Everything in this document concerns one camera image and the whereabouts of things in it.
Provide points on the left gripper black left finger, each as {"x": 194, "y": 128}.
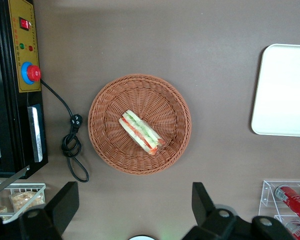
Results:
{"x": 60, "y": 200}

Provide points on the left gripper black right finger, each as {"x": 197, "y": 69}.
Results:
{"x": 205, "y": 207}

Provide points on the triangle sandwich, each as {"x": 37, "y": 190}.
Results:
{"x": 140, "y": 132}

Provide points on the brown round wicker basket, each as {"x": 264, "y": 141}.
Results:
{"x": 110, "y": 150}

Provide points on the cream plastic tray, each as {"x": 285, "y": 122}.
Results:
{"x": 282, "y": 95}

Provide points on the grey metal machine lever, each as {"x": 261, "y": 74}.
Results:
{"x": 7, "y": 182}

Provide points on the clear acrylic bottle rack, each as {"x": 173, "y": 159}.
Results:
{"x": 265, "y": 197}

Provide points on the red cola bottle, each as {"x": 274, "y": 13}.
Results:
{"x": 298, "y": 231}
{"x": 293, "y": 201}

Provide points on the black sealing machine yellow panel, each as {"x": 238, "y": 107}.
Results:
{"x": 11, "y": 125}

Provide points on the red emergency stop button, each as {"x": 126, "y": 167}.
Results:
{"x": 32, "y": 73}

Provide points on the red rocker switch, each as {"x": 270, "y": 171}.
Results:
{"x": 25, "y": 24}

